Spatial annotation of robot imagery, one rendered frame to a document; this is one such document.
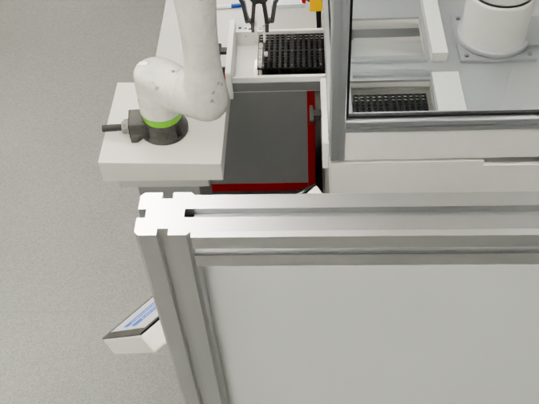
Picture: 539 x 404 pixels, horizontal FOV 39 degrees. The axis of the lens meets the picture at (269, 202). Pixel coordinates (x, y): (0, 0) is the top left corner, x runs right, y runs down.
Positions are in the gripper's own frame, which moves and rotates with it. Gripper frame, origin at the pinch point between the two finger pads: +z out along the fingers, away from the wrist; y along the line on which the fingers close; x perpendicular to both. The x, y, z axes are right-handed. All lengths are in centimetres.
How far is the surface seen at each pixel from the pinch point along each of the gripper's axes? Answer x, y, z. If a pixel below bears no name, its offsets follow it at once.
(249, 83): 15.1, 3.2, 9.1
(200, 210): 168, -3, -109
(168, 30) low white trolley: -29, 35, 21
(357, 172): 57, -28, 6
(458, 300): 169, -23, -99
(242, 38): -9.1, 6.5, 9.4
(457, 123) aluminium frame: 57, -53, -13
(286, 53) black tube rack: 3.8, -8.6, 5.9
